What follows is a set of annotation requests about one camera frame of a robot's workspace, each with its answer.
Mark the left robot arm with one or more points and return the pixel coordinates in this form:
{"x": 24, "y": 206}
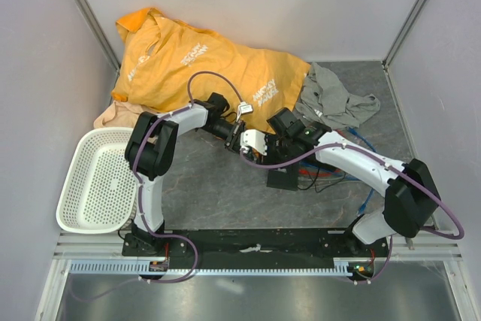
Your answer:
{"x": 151, "y": 148}

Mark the beige cloth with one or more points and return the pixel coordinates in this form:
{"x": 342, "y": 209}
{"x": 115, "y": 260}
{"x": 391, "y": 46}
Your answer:
{"x": 120, "y": 114}

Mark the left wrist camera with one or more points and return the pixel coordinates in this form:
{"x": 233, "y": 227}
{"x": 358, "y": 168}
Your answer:
{"x": 243, "y": 109}

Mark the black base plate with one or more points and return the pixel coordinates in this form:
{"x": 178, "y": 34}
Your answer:
{"x": 314, "y": 246}

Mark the white perforated plastic basket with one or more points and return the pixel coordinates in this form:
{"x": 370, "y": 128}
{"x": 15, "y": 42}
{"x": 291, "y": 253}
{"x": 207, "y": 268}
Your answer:
{"x": 99, "y": 193}

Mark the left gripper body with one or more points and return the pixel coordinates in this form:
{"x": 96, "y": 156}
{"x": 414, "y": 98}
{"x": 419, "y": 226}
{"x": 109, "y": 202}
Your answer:
{"x": 231, "y": 140}

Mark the grey t-shirt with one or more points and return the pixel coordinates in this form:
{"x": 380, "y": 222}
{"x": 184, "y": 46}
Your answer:
{"x": 324, "y": 99}

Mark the orange printed t-shirt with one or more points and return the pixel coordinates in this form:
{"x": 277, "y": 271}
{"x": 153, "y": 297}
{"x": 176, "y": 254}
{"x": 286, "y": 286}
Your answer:
{"x": 167, "y": 62}

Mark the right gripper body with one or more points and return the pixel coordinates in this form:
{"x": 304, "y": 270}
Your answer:
{"x": 277, "y": 147}

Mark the black network switch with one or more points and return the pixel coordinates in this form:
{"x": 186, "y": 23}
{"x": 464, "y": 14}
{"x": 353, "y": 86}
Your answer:
{"x": 284, "y": 178}

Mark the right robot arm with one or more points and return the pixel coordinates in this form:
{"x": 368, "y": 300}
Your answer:
{"x": 406, "y": 207}

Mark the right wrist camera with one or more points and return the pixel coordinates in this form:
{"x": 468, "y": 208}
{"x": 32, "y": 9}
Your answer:
{"x": 253, "y": 139}

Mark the grey slotted cable duct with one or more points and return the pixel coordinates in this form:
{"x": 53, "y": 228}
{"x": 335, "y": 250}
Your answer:
{"x": 174, "y": 268}

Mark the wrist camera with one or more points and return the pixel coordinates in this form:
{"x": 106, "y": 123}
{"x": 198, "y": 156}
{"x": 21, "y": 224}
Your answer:
{"x": 253, "y": 139}
{"x": 243, "y": 109}

